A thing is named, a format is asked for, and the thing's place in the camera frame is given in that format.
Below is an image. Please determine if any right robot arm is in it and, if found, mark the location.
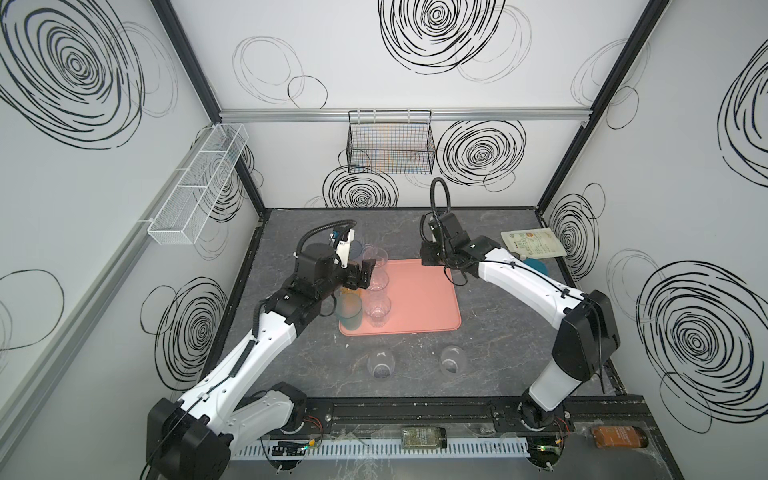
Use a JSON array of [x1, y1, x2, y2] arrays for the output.
[[419, 210, 621, 431]]

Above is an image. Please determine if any teal plastic cup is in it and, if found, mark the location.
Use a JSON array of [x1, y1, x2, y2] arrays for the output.
[[335, 295, 364, 331]]

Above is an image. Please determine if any white mesh wall shelf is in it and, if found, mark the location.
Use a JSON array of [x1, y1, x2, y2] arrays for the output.
[[147, 123, 249, 246]]

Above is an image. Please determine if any white jar teal lid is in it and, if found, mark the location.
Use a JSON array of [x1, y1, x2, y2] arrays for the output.
[[524, 258, 549, 276]]

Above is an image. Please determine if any clear faceted glass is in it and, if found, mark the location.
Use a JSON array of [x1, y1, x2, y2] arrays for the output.
[[362, 244, 389, 272]]

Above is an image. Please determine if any yellow plastic cup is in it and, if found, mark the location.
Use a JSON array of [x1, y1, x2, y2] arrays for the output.
[[339, 287, 360, 298]]

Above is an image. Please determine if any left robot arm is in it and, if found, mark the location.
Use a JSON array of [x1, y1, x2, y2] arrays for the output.
[[145, 231, 375, 479]]

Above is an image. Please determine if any blue plastic cup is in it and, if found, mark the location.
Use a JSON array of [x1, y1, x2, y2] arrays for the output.
[[348, 239, 365, 262]]

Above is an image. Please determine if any pink plastic tray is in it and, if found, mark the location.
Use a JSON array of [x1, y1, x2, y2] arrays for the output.
[[338, 259, 462, 337]]

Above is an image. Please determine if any black wire basket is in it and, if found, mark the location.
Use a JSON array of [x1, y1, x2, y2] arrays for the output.
[[345, 109, 437, 175]]

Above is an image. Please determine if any orange bottle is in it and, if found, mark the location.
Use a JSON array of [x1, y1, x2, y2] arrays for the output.
[[590, 426, 650, 449]]

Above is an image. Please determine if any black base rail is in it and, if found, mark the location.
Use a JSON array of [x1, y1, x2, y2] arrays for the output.
[[280, 395, 651, 433]]

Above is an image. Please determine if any white slotted cable duct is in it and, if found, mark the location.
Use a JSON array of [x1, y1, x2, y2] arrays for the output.
[[232, 437, 530, 461]]

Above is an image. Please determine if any clear cup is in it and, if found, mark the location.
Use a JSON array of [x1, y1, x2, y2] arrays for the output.
[[367, 348, 396, 380], [367, 268, 390, 293], [439, 345, 468, 376], [364, 292, 392, 328]]

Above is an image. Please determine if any green bottle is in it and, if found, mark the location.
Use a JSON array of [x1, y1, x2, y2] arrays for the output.
[[401, 426, 448, 450]]

